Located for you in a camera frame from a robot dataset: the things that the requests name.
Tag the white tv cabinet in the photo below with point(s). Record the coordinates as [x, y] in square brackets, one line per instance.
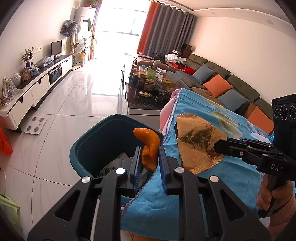
[33, 92]

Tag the person right hand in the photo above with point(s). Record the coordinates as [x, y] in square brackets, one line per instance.
[283, 194]

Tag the blue floral tablecloth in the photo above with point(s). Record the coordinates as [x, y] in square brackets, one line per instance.
[162, 222]

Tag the orange cushion far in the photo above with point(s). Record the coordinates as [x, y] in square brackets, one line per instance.
[217, 86]

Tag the orange peel piece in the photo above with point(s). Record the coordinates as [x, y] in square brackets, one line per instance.
[149, 154]

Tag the potted tall leaf plant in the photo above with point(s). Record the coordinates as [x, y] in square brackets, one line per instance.
[85, 41]

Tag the white standing air conditioner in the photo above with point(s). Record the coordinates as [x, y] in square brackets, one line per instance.
[84, 17]

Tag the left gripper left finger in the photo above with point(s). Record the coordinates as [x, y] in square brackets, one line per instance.
[90, 210]

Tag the green sectional sofa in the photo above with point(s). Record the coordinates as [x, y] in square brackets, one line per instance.
[194, 62]

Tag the green plastic stool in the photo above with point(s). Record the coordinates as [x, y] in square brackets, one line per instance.
[12, 210]

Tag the red snack packet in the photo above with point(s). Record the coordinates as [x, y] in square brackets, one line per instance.
[260, 138]

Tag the gold snack bag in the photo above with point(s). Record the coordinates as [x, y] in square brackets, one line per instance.
[195, 140]

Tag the grey blue cushion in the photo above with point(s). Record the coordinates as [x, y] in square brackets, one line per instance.
[232, 100]
[203, 74]

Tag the pink sleeve right forearm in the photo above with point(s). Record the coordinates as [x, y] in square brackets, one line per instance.
[280, 220]

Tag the dark glass coffee table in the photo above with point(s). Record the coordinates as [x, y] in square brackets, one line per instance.
[146, 91]

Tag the covered standing fan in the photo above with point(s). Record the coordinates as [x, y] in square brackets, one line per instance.
[69, 28]

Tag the orange and grey curtain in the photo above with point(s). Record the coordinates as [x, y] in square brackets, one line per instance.
[166, 28]

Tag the grey blue cushion far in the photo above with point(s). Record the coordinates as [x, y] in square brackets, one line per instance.
[203, 74]

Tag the orange cushion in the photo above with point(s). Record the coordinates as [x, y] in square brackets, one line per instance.
[217, 86]
[259, 119]

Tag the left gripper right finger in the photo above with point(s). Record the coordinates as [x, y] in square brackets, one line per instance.
[209, 210]

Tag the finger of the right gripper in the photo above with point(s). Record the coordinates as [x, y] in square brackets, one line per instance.
[236, 149]
[250, 142]

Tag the orange plastic bag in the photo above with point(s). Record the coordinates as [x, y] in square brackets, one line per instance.
[5, 145]

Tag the grey blue cushion near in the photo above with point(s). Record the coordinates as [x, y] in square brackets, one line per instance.
[232, 100]

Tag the small black monitor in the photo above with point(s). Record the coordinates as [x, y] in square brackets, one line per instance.
[56, 48]

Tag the white bathroom scale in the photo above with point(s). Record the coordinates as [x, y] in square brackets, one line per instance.
[35, 125]

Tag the orange cushion near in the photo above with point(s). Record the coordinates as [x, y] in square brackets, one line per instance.
[259, 119]

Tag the teal trash bin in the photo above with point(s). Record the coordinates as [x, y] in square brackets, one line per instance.
[104, 142]

